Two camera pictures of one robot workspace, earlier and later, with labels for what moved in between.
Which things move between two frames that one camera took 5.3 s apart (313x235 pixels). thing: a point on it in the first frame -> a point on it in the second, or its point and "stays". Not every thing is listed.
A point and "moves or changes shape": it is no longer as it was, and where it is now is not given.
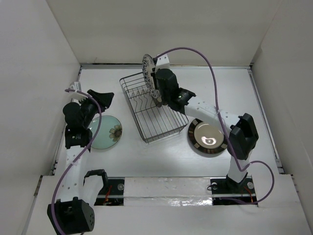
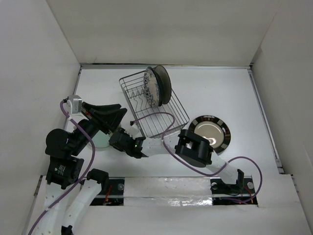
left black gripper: [104, 99] -> [111, 118]
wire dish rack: [154, 123] stays
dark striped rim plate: [206, 137] stays
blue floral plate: [148, 63] moves or changes shape
